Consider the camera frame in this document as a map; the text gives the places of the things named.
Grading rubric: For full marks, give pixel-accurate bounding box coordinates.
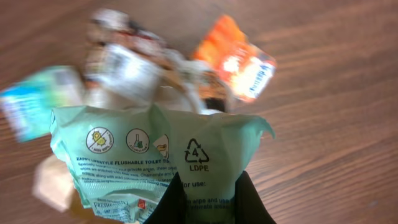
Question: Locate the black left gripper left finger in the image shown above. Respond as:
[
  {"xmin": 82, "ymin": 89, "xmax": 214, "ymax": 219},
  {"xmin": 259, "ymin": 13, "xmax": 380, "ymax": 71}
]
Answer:
[{"xmin": 144, "ymin": 172, "xmax": 187, "ymax": 224}]

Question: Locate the green wet wipes pack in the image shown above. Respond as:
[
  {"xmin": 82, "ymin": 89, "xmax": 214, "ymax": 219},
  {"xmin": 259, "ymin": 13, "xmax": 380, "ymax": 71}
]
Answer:
[{"xmin": 50, "ymin": 105, "xmax": 272, "ymax": 223}]

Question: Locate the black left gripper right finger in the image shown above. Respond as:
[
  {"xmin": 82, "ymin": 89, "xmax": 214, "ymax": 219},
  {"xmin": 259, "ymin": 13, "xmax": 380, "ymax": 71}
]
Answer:
[{"xmin": 234, "ymin": 171, "xmax": 276, "ymax": 224}]

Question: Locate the small orange snack packet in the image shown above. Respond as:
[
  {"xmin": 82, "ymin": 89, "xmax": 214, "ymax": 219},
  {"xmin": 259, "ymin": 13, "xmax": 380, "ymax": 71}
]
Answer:
[{"xmin": 192, "ymin": 14, "xmax": 277, "ymax": 102}]

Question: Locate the small teal tissue pack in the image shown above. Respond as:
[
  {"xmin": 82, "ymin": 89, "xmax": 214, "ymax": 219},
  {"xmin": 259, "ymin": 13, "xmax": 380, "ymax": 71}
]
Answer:
[{"xmin": 1, "ymin": 65, "xmax": 84, "ymax": 142}]

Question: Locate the beige brown cookie pouch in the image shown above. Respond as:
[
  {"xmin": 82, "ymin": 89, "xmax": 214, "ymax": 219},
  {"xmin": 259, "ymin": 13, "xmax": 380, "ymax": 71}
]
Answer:
[{"xmin": 33, "ymin": 9, "xmax": 232, "ymax": 211}]

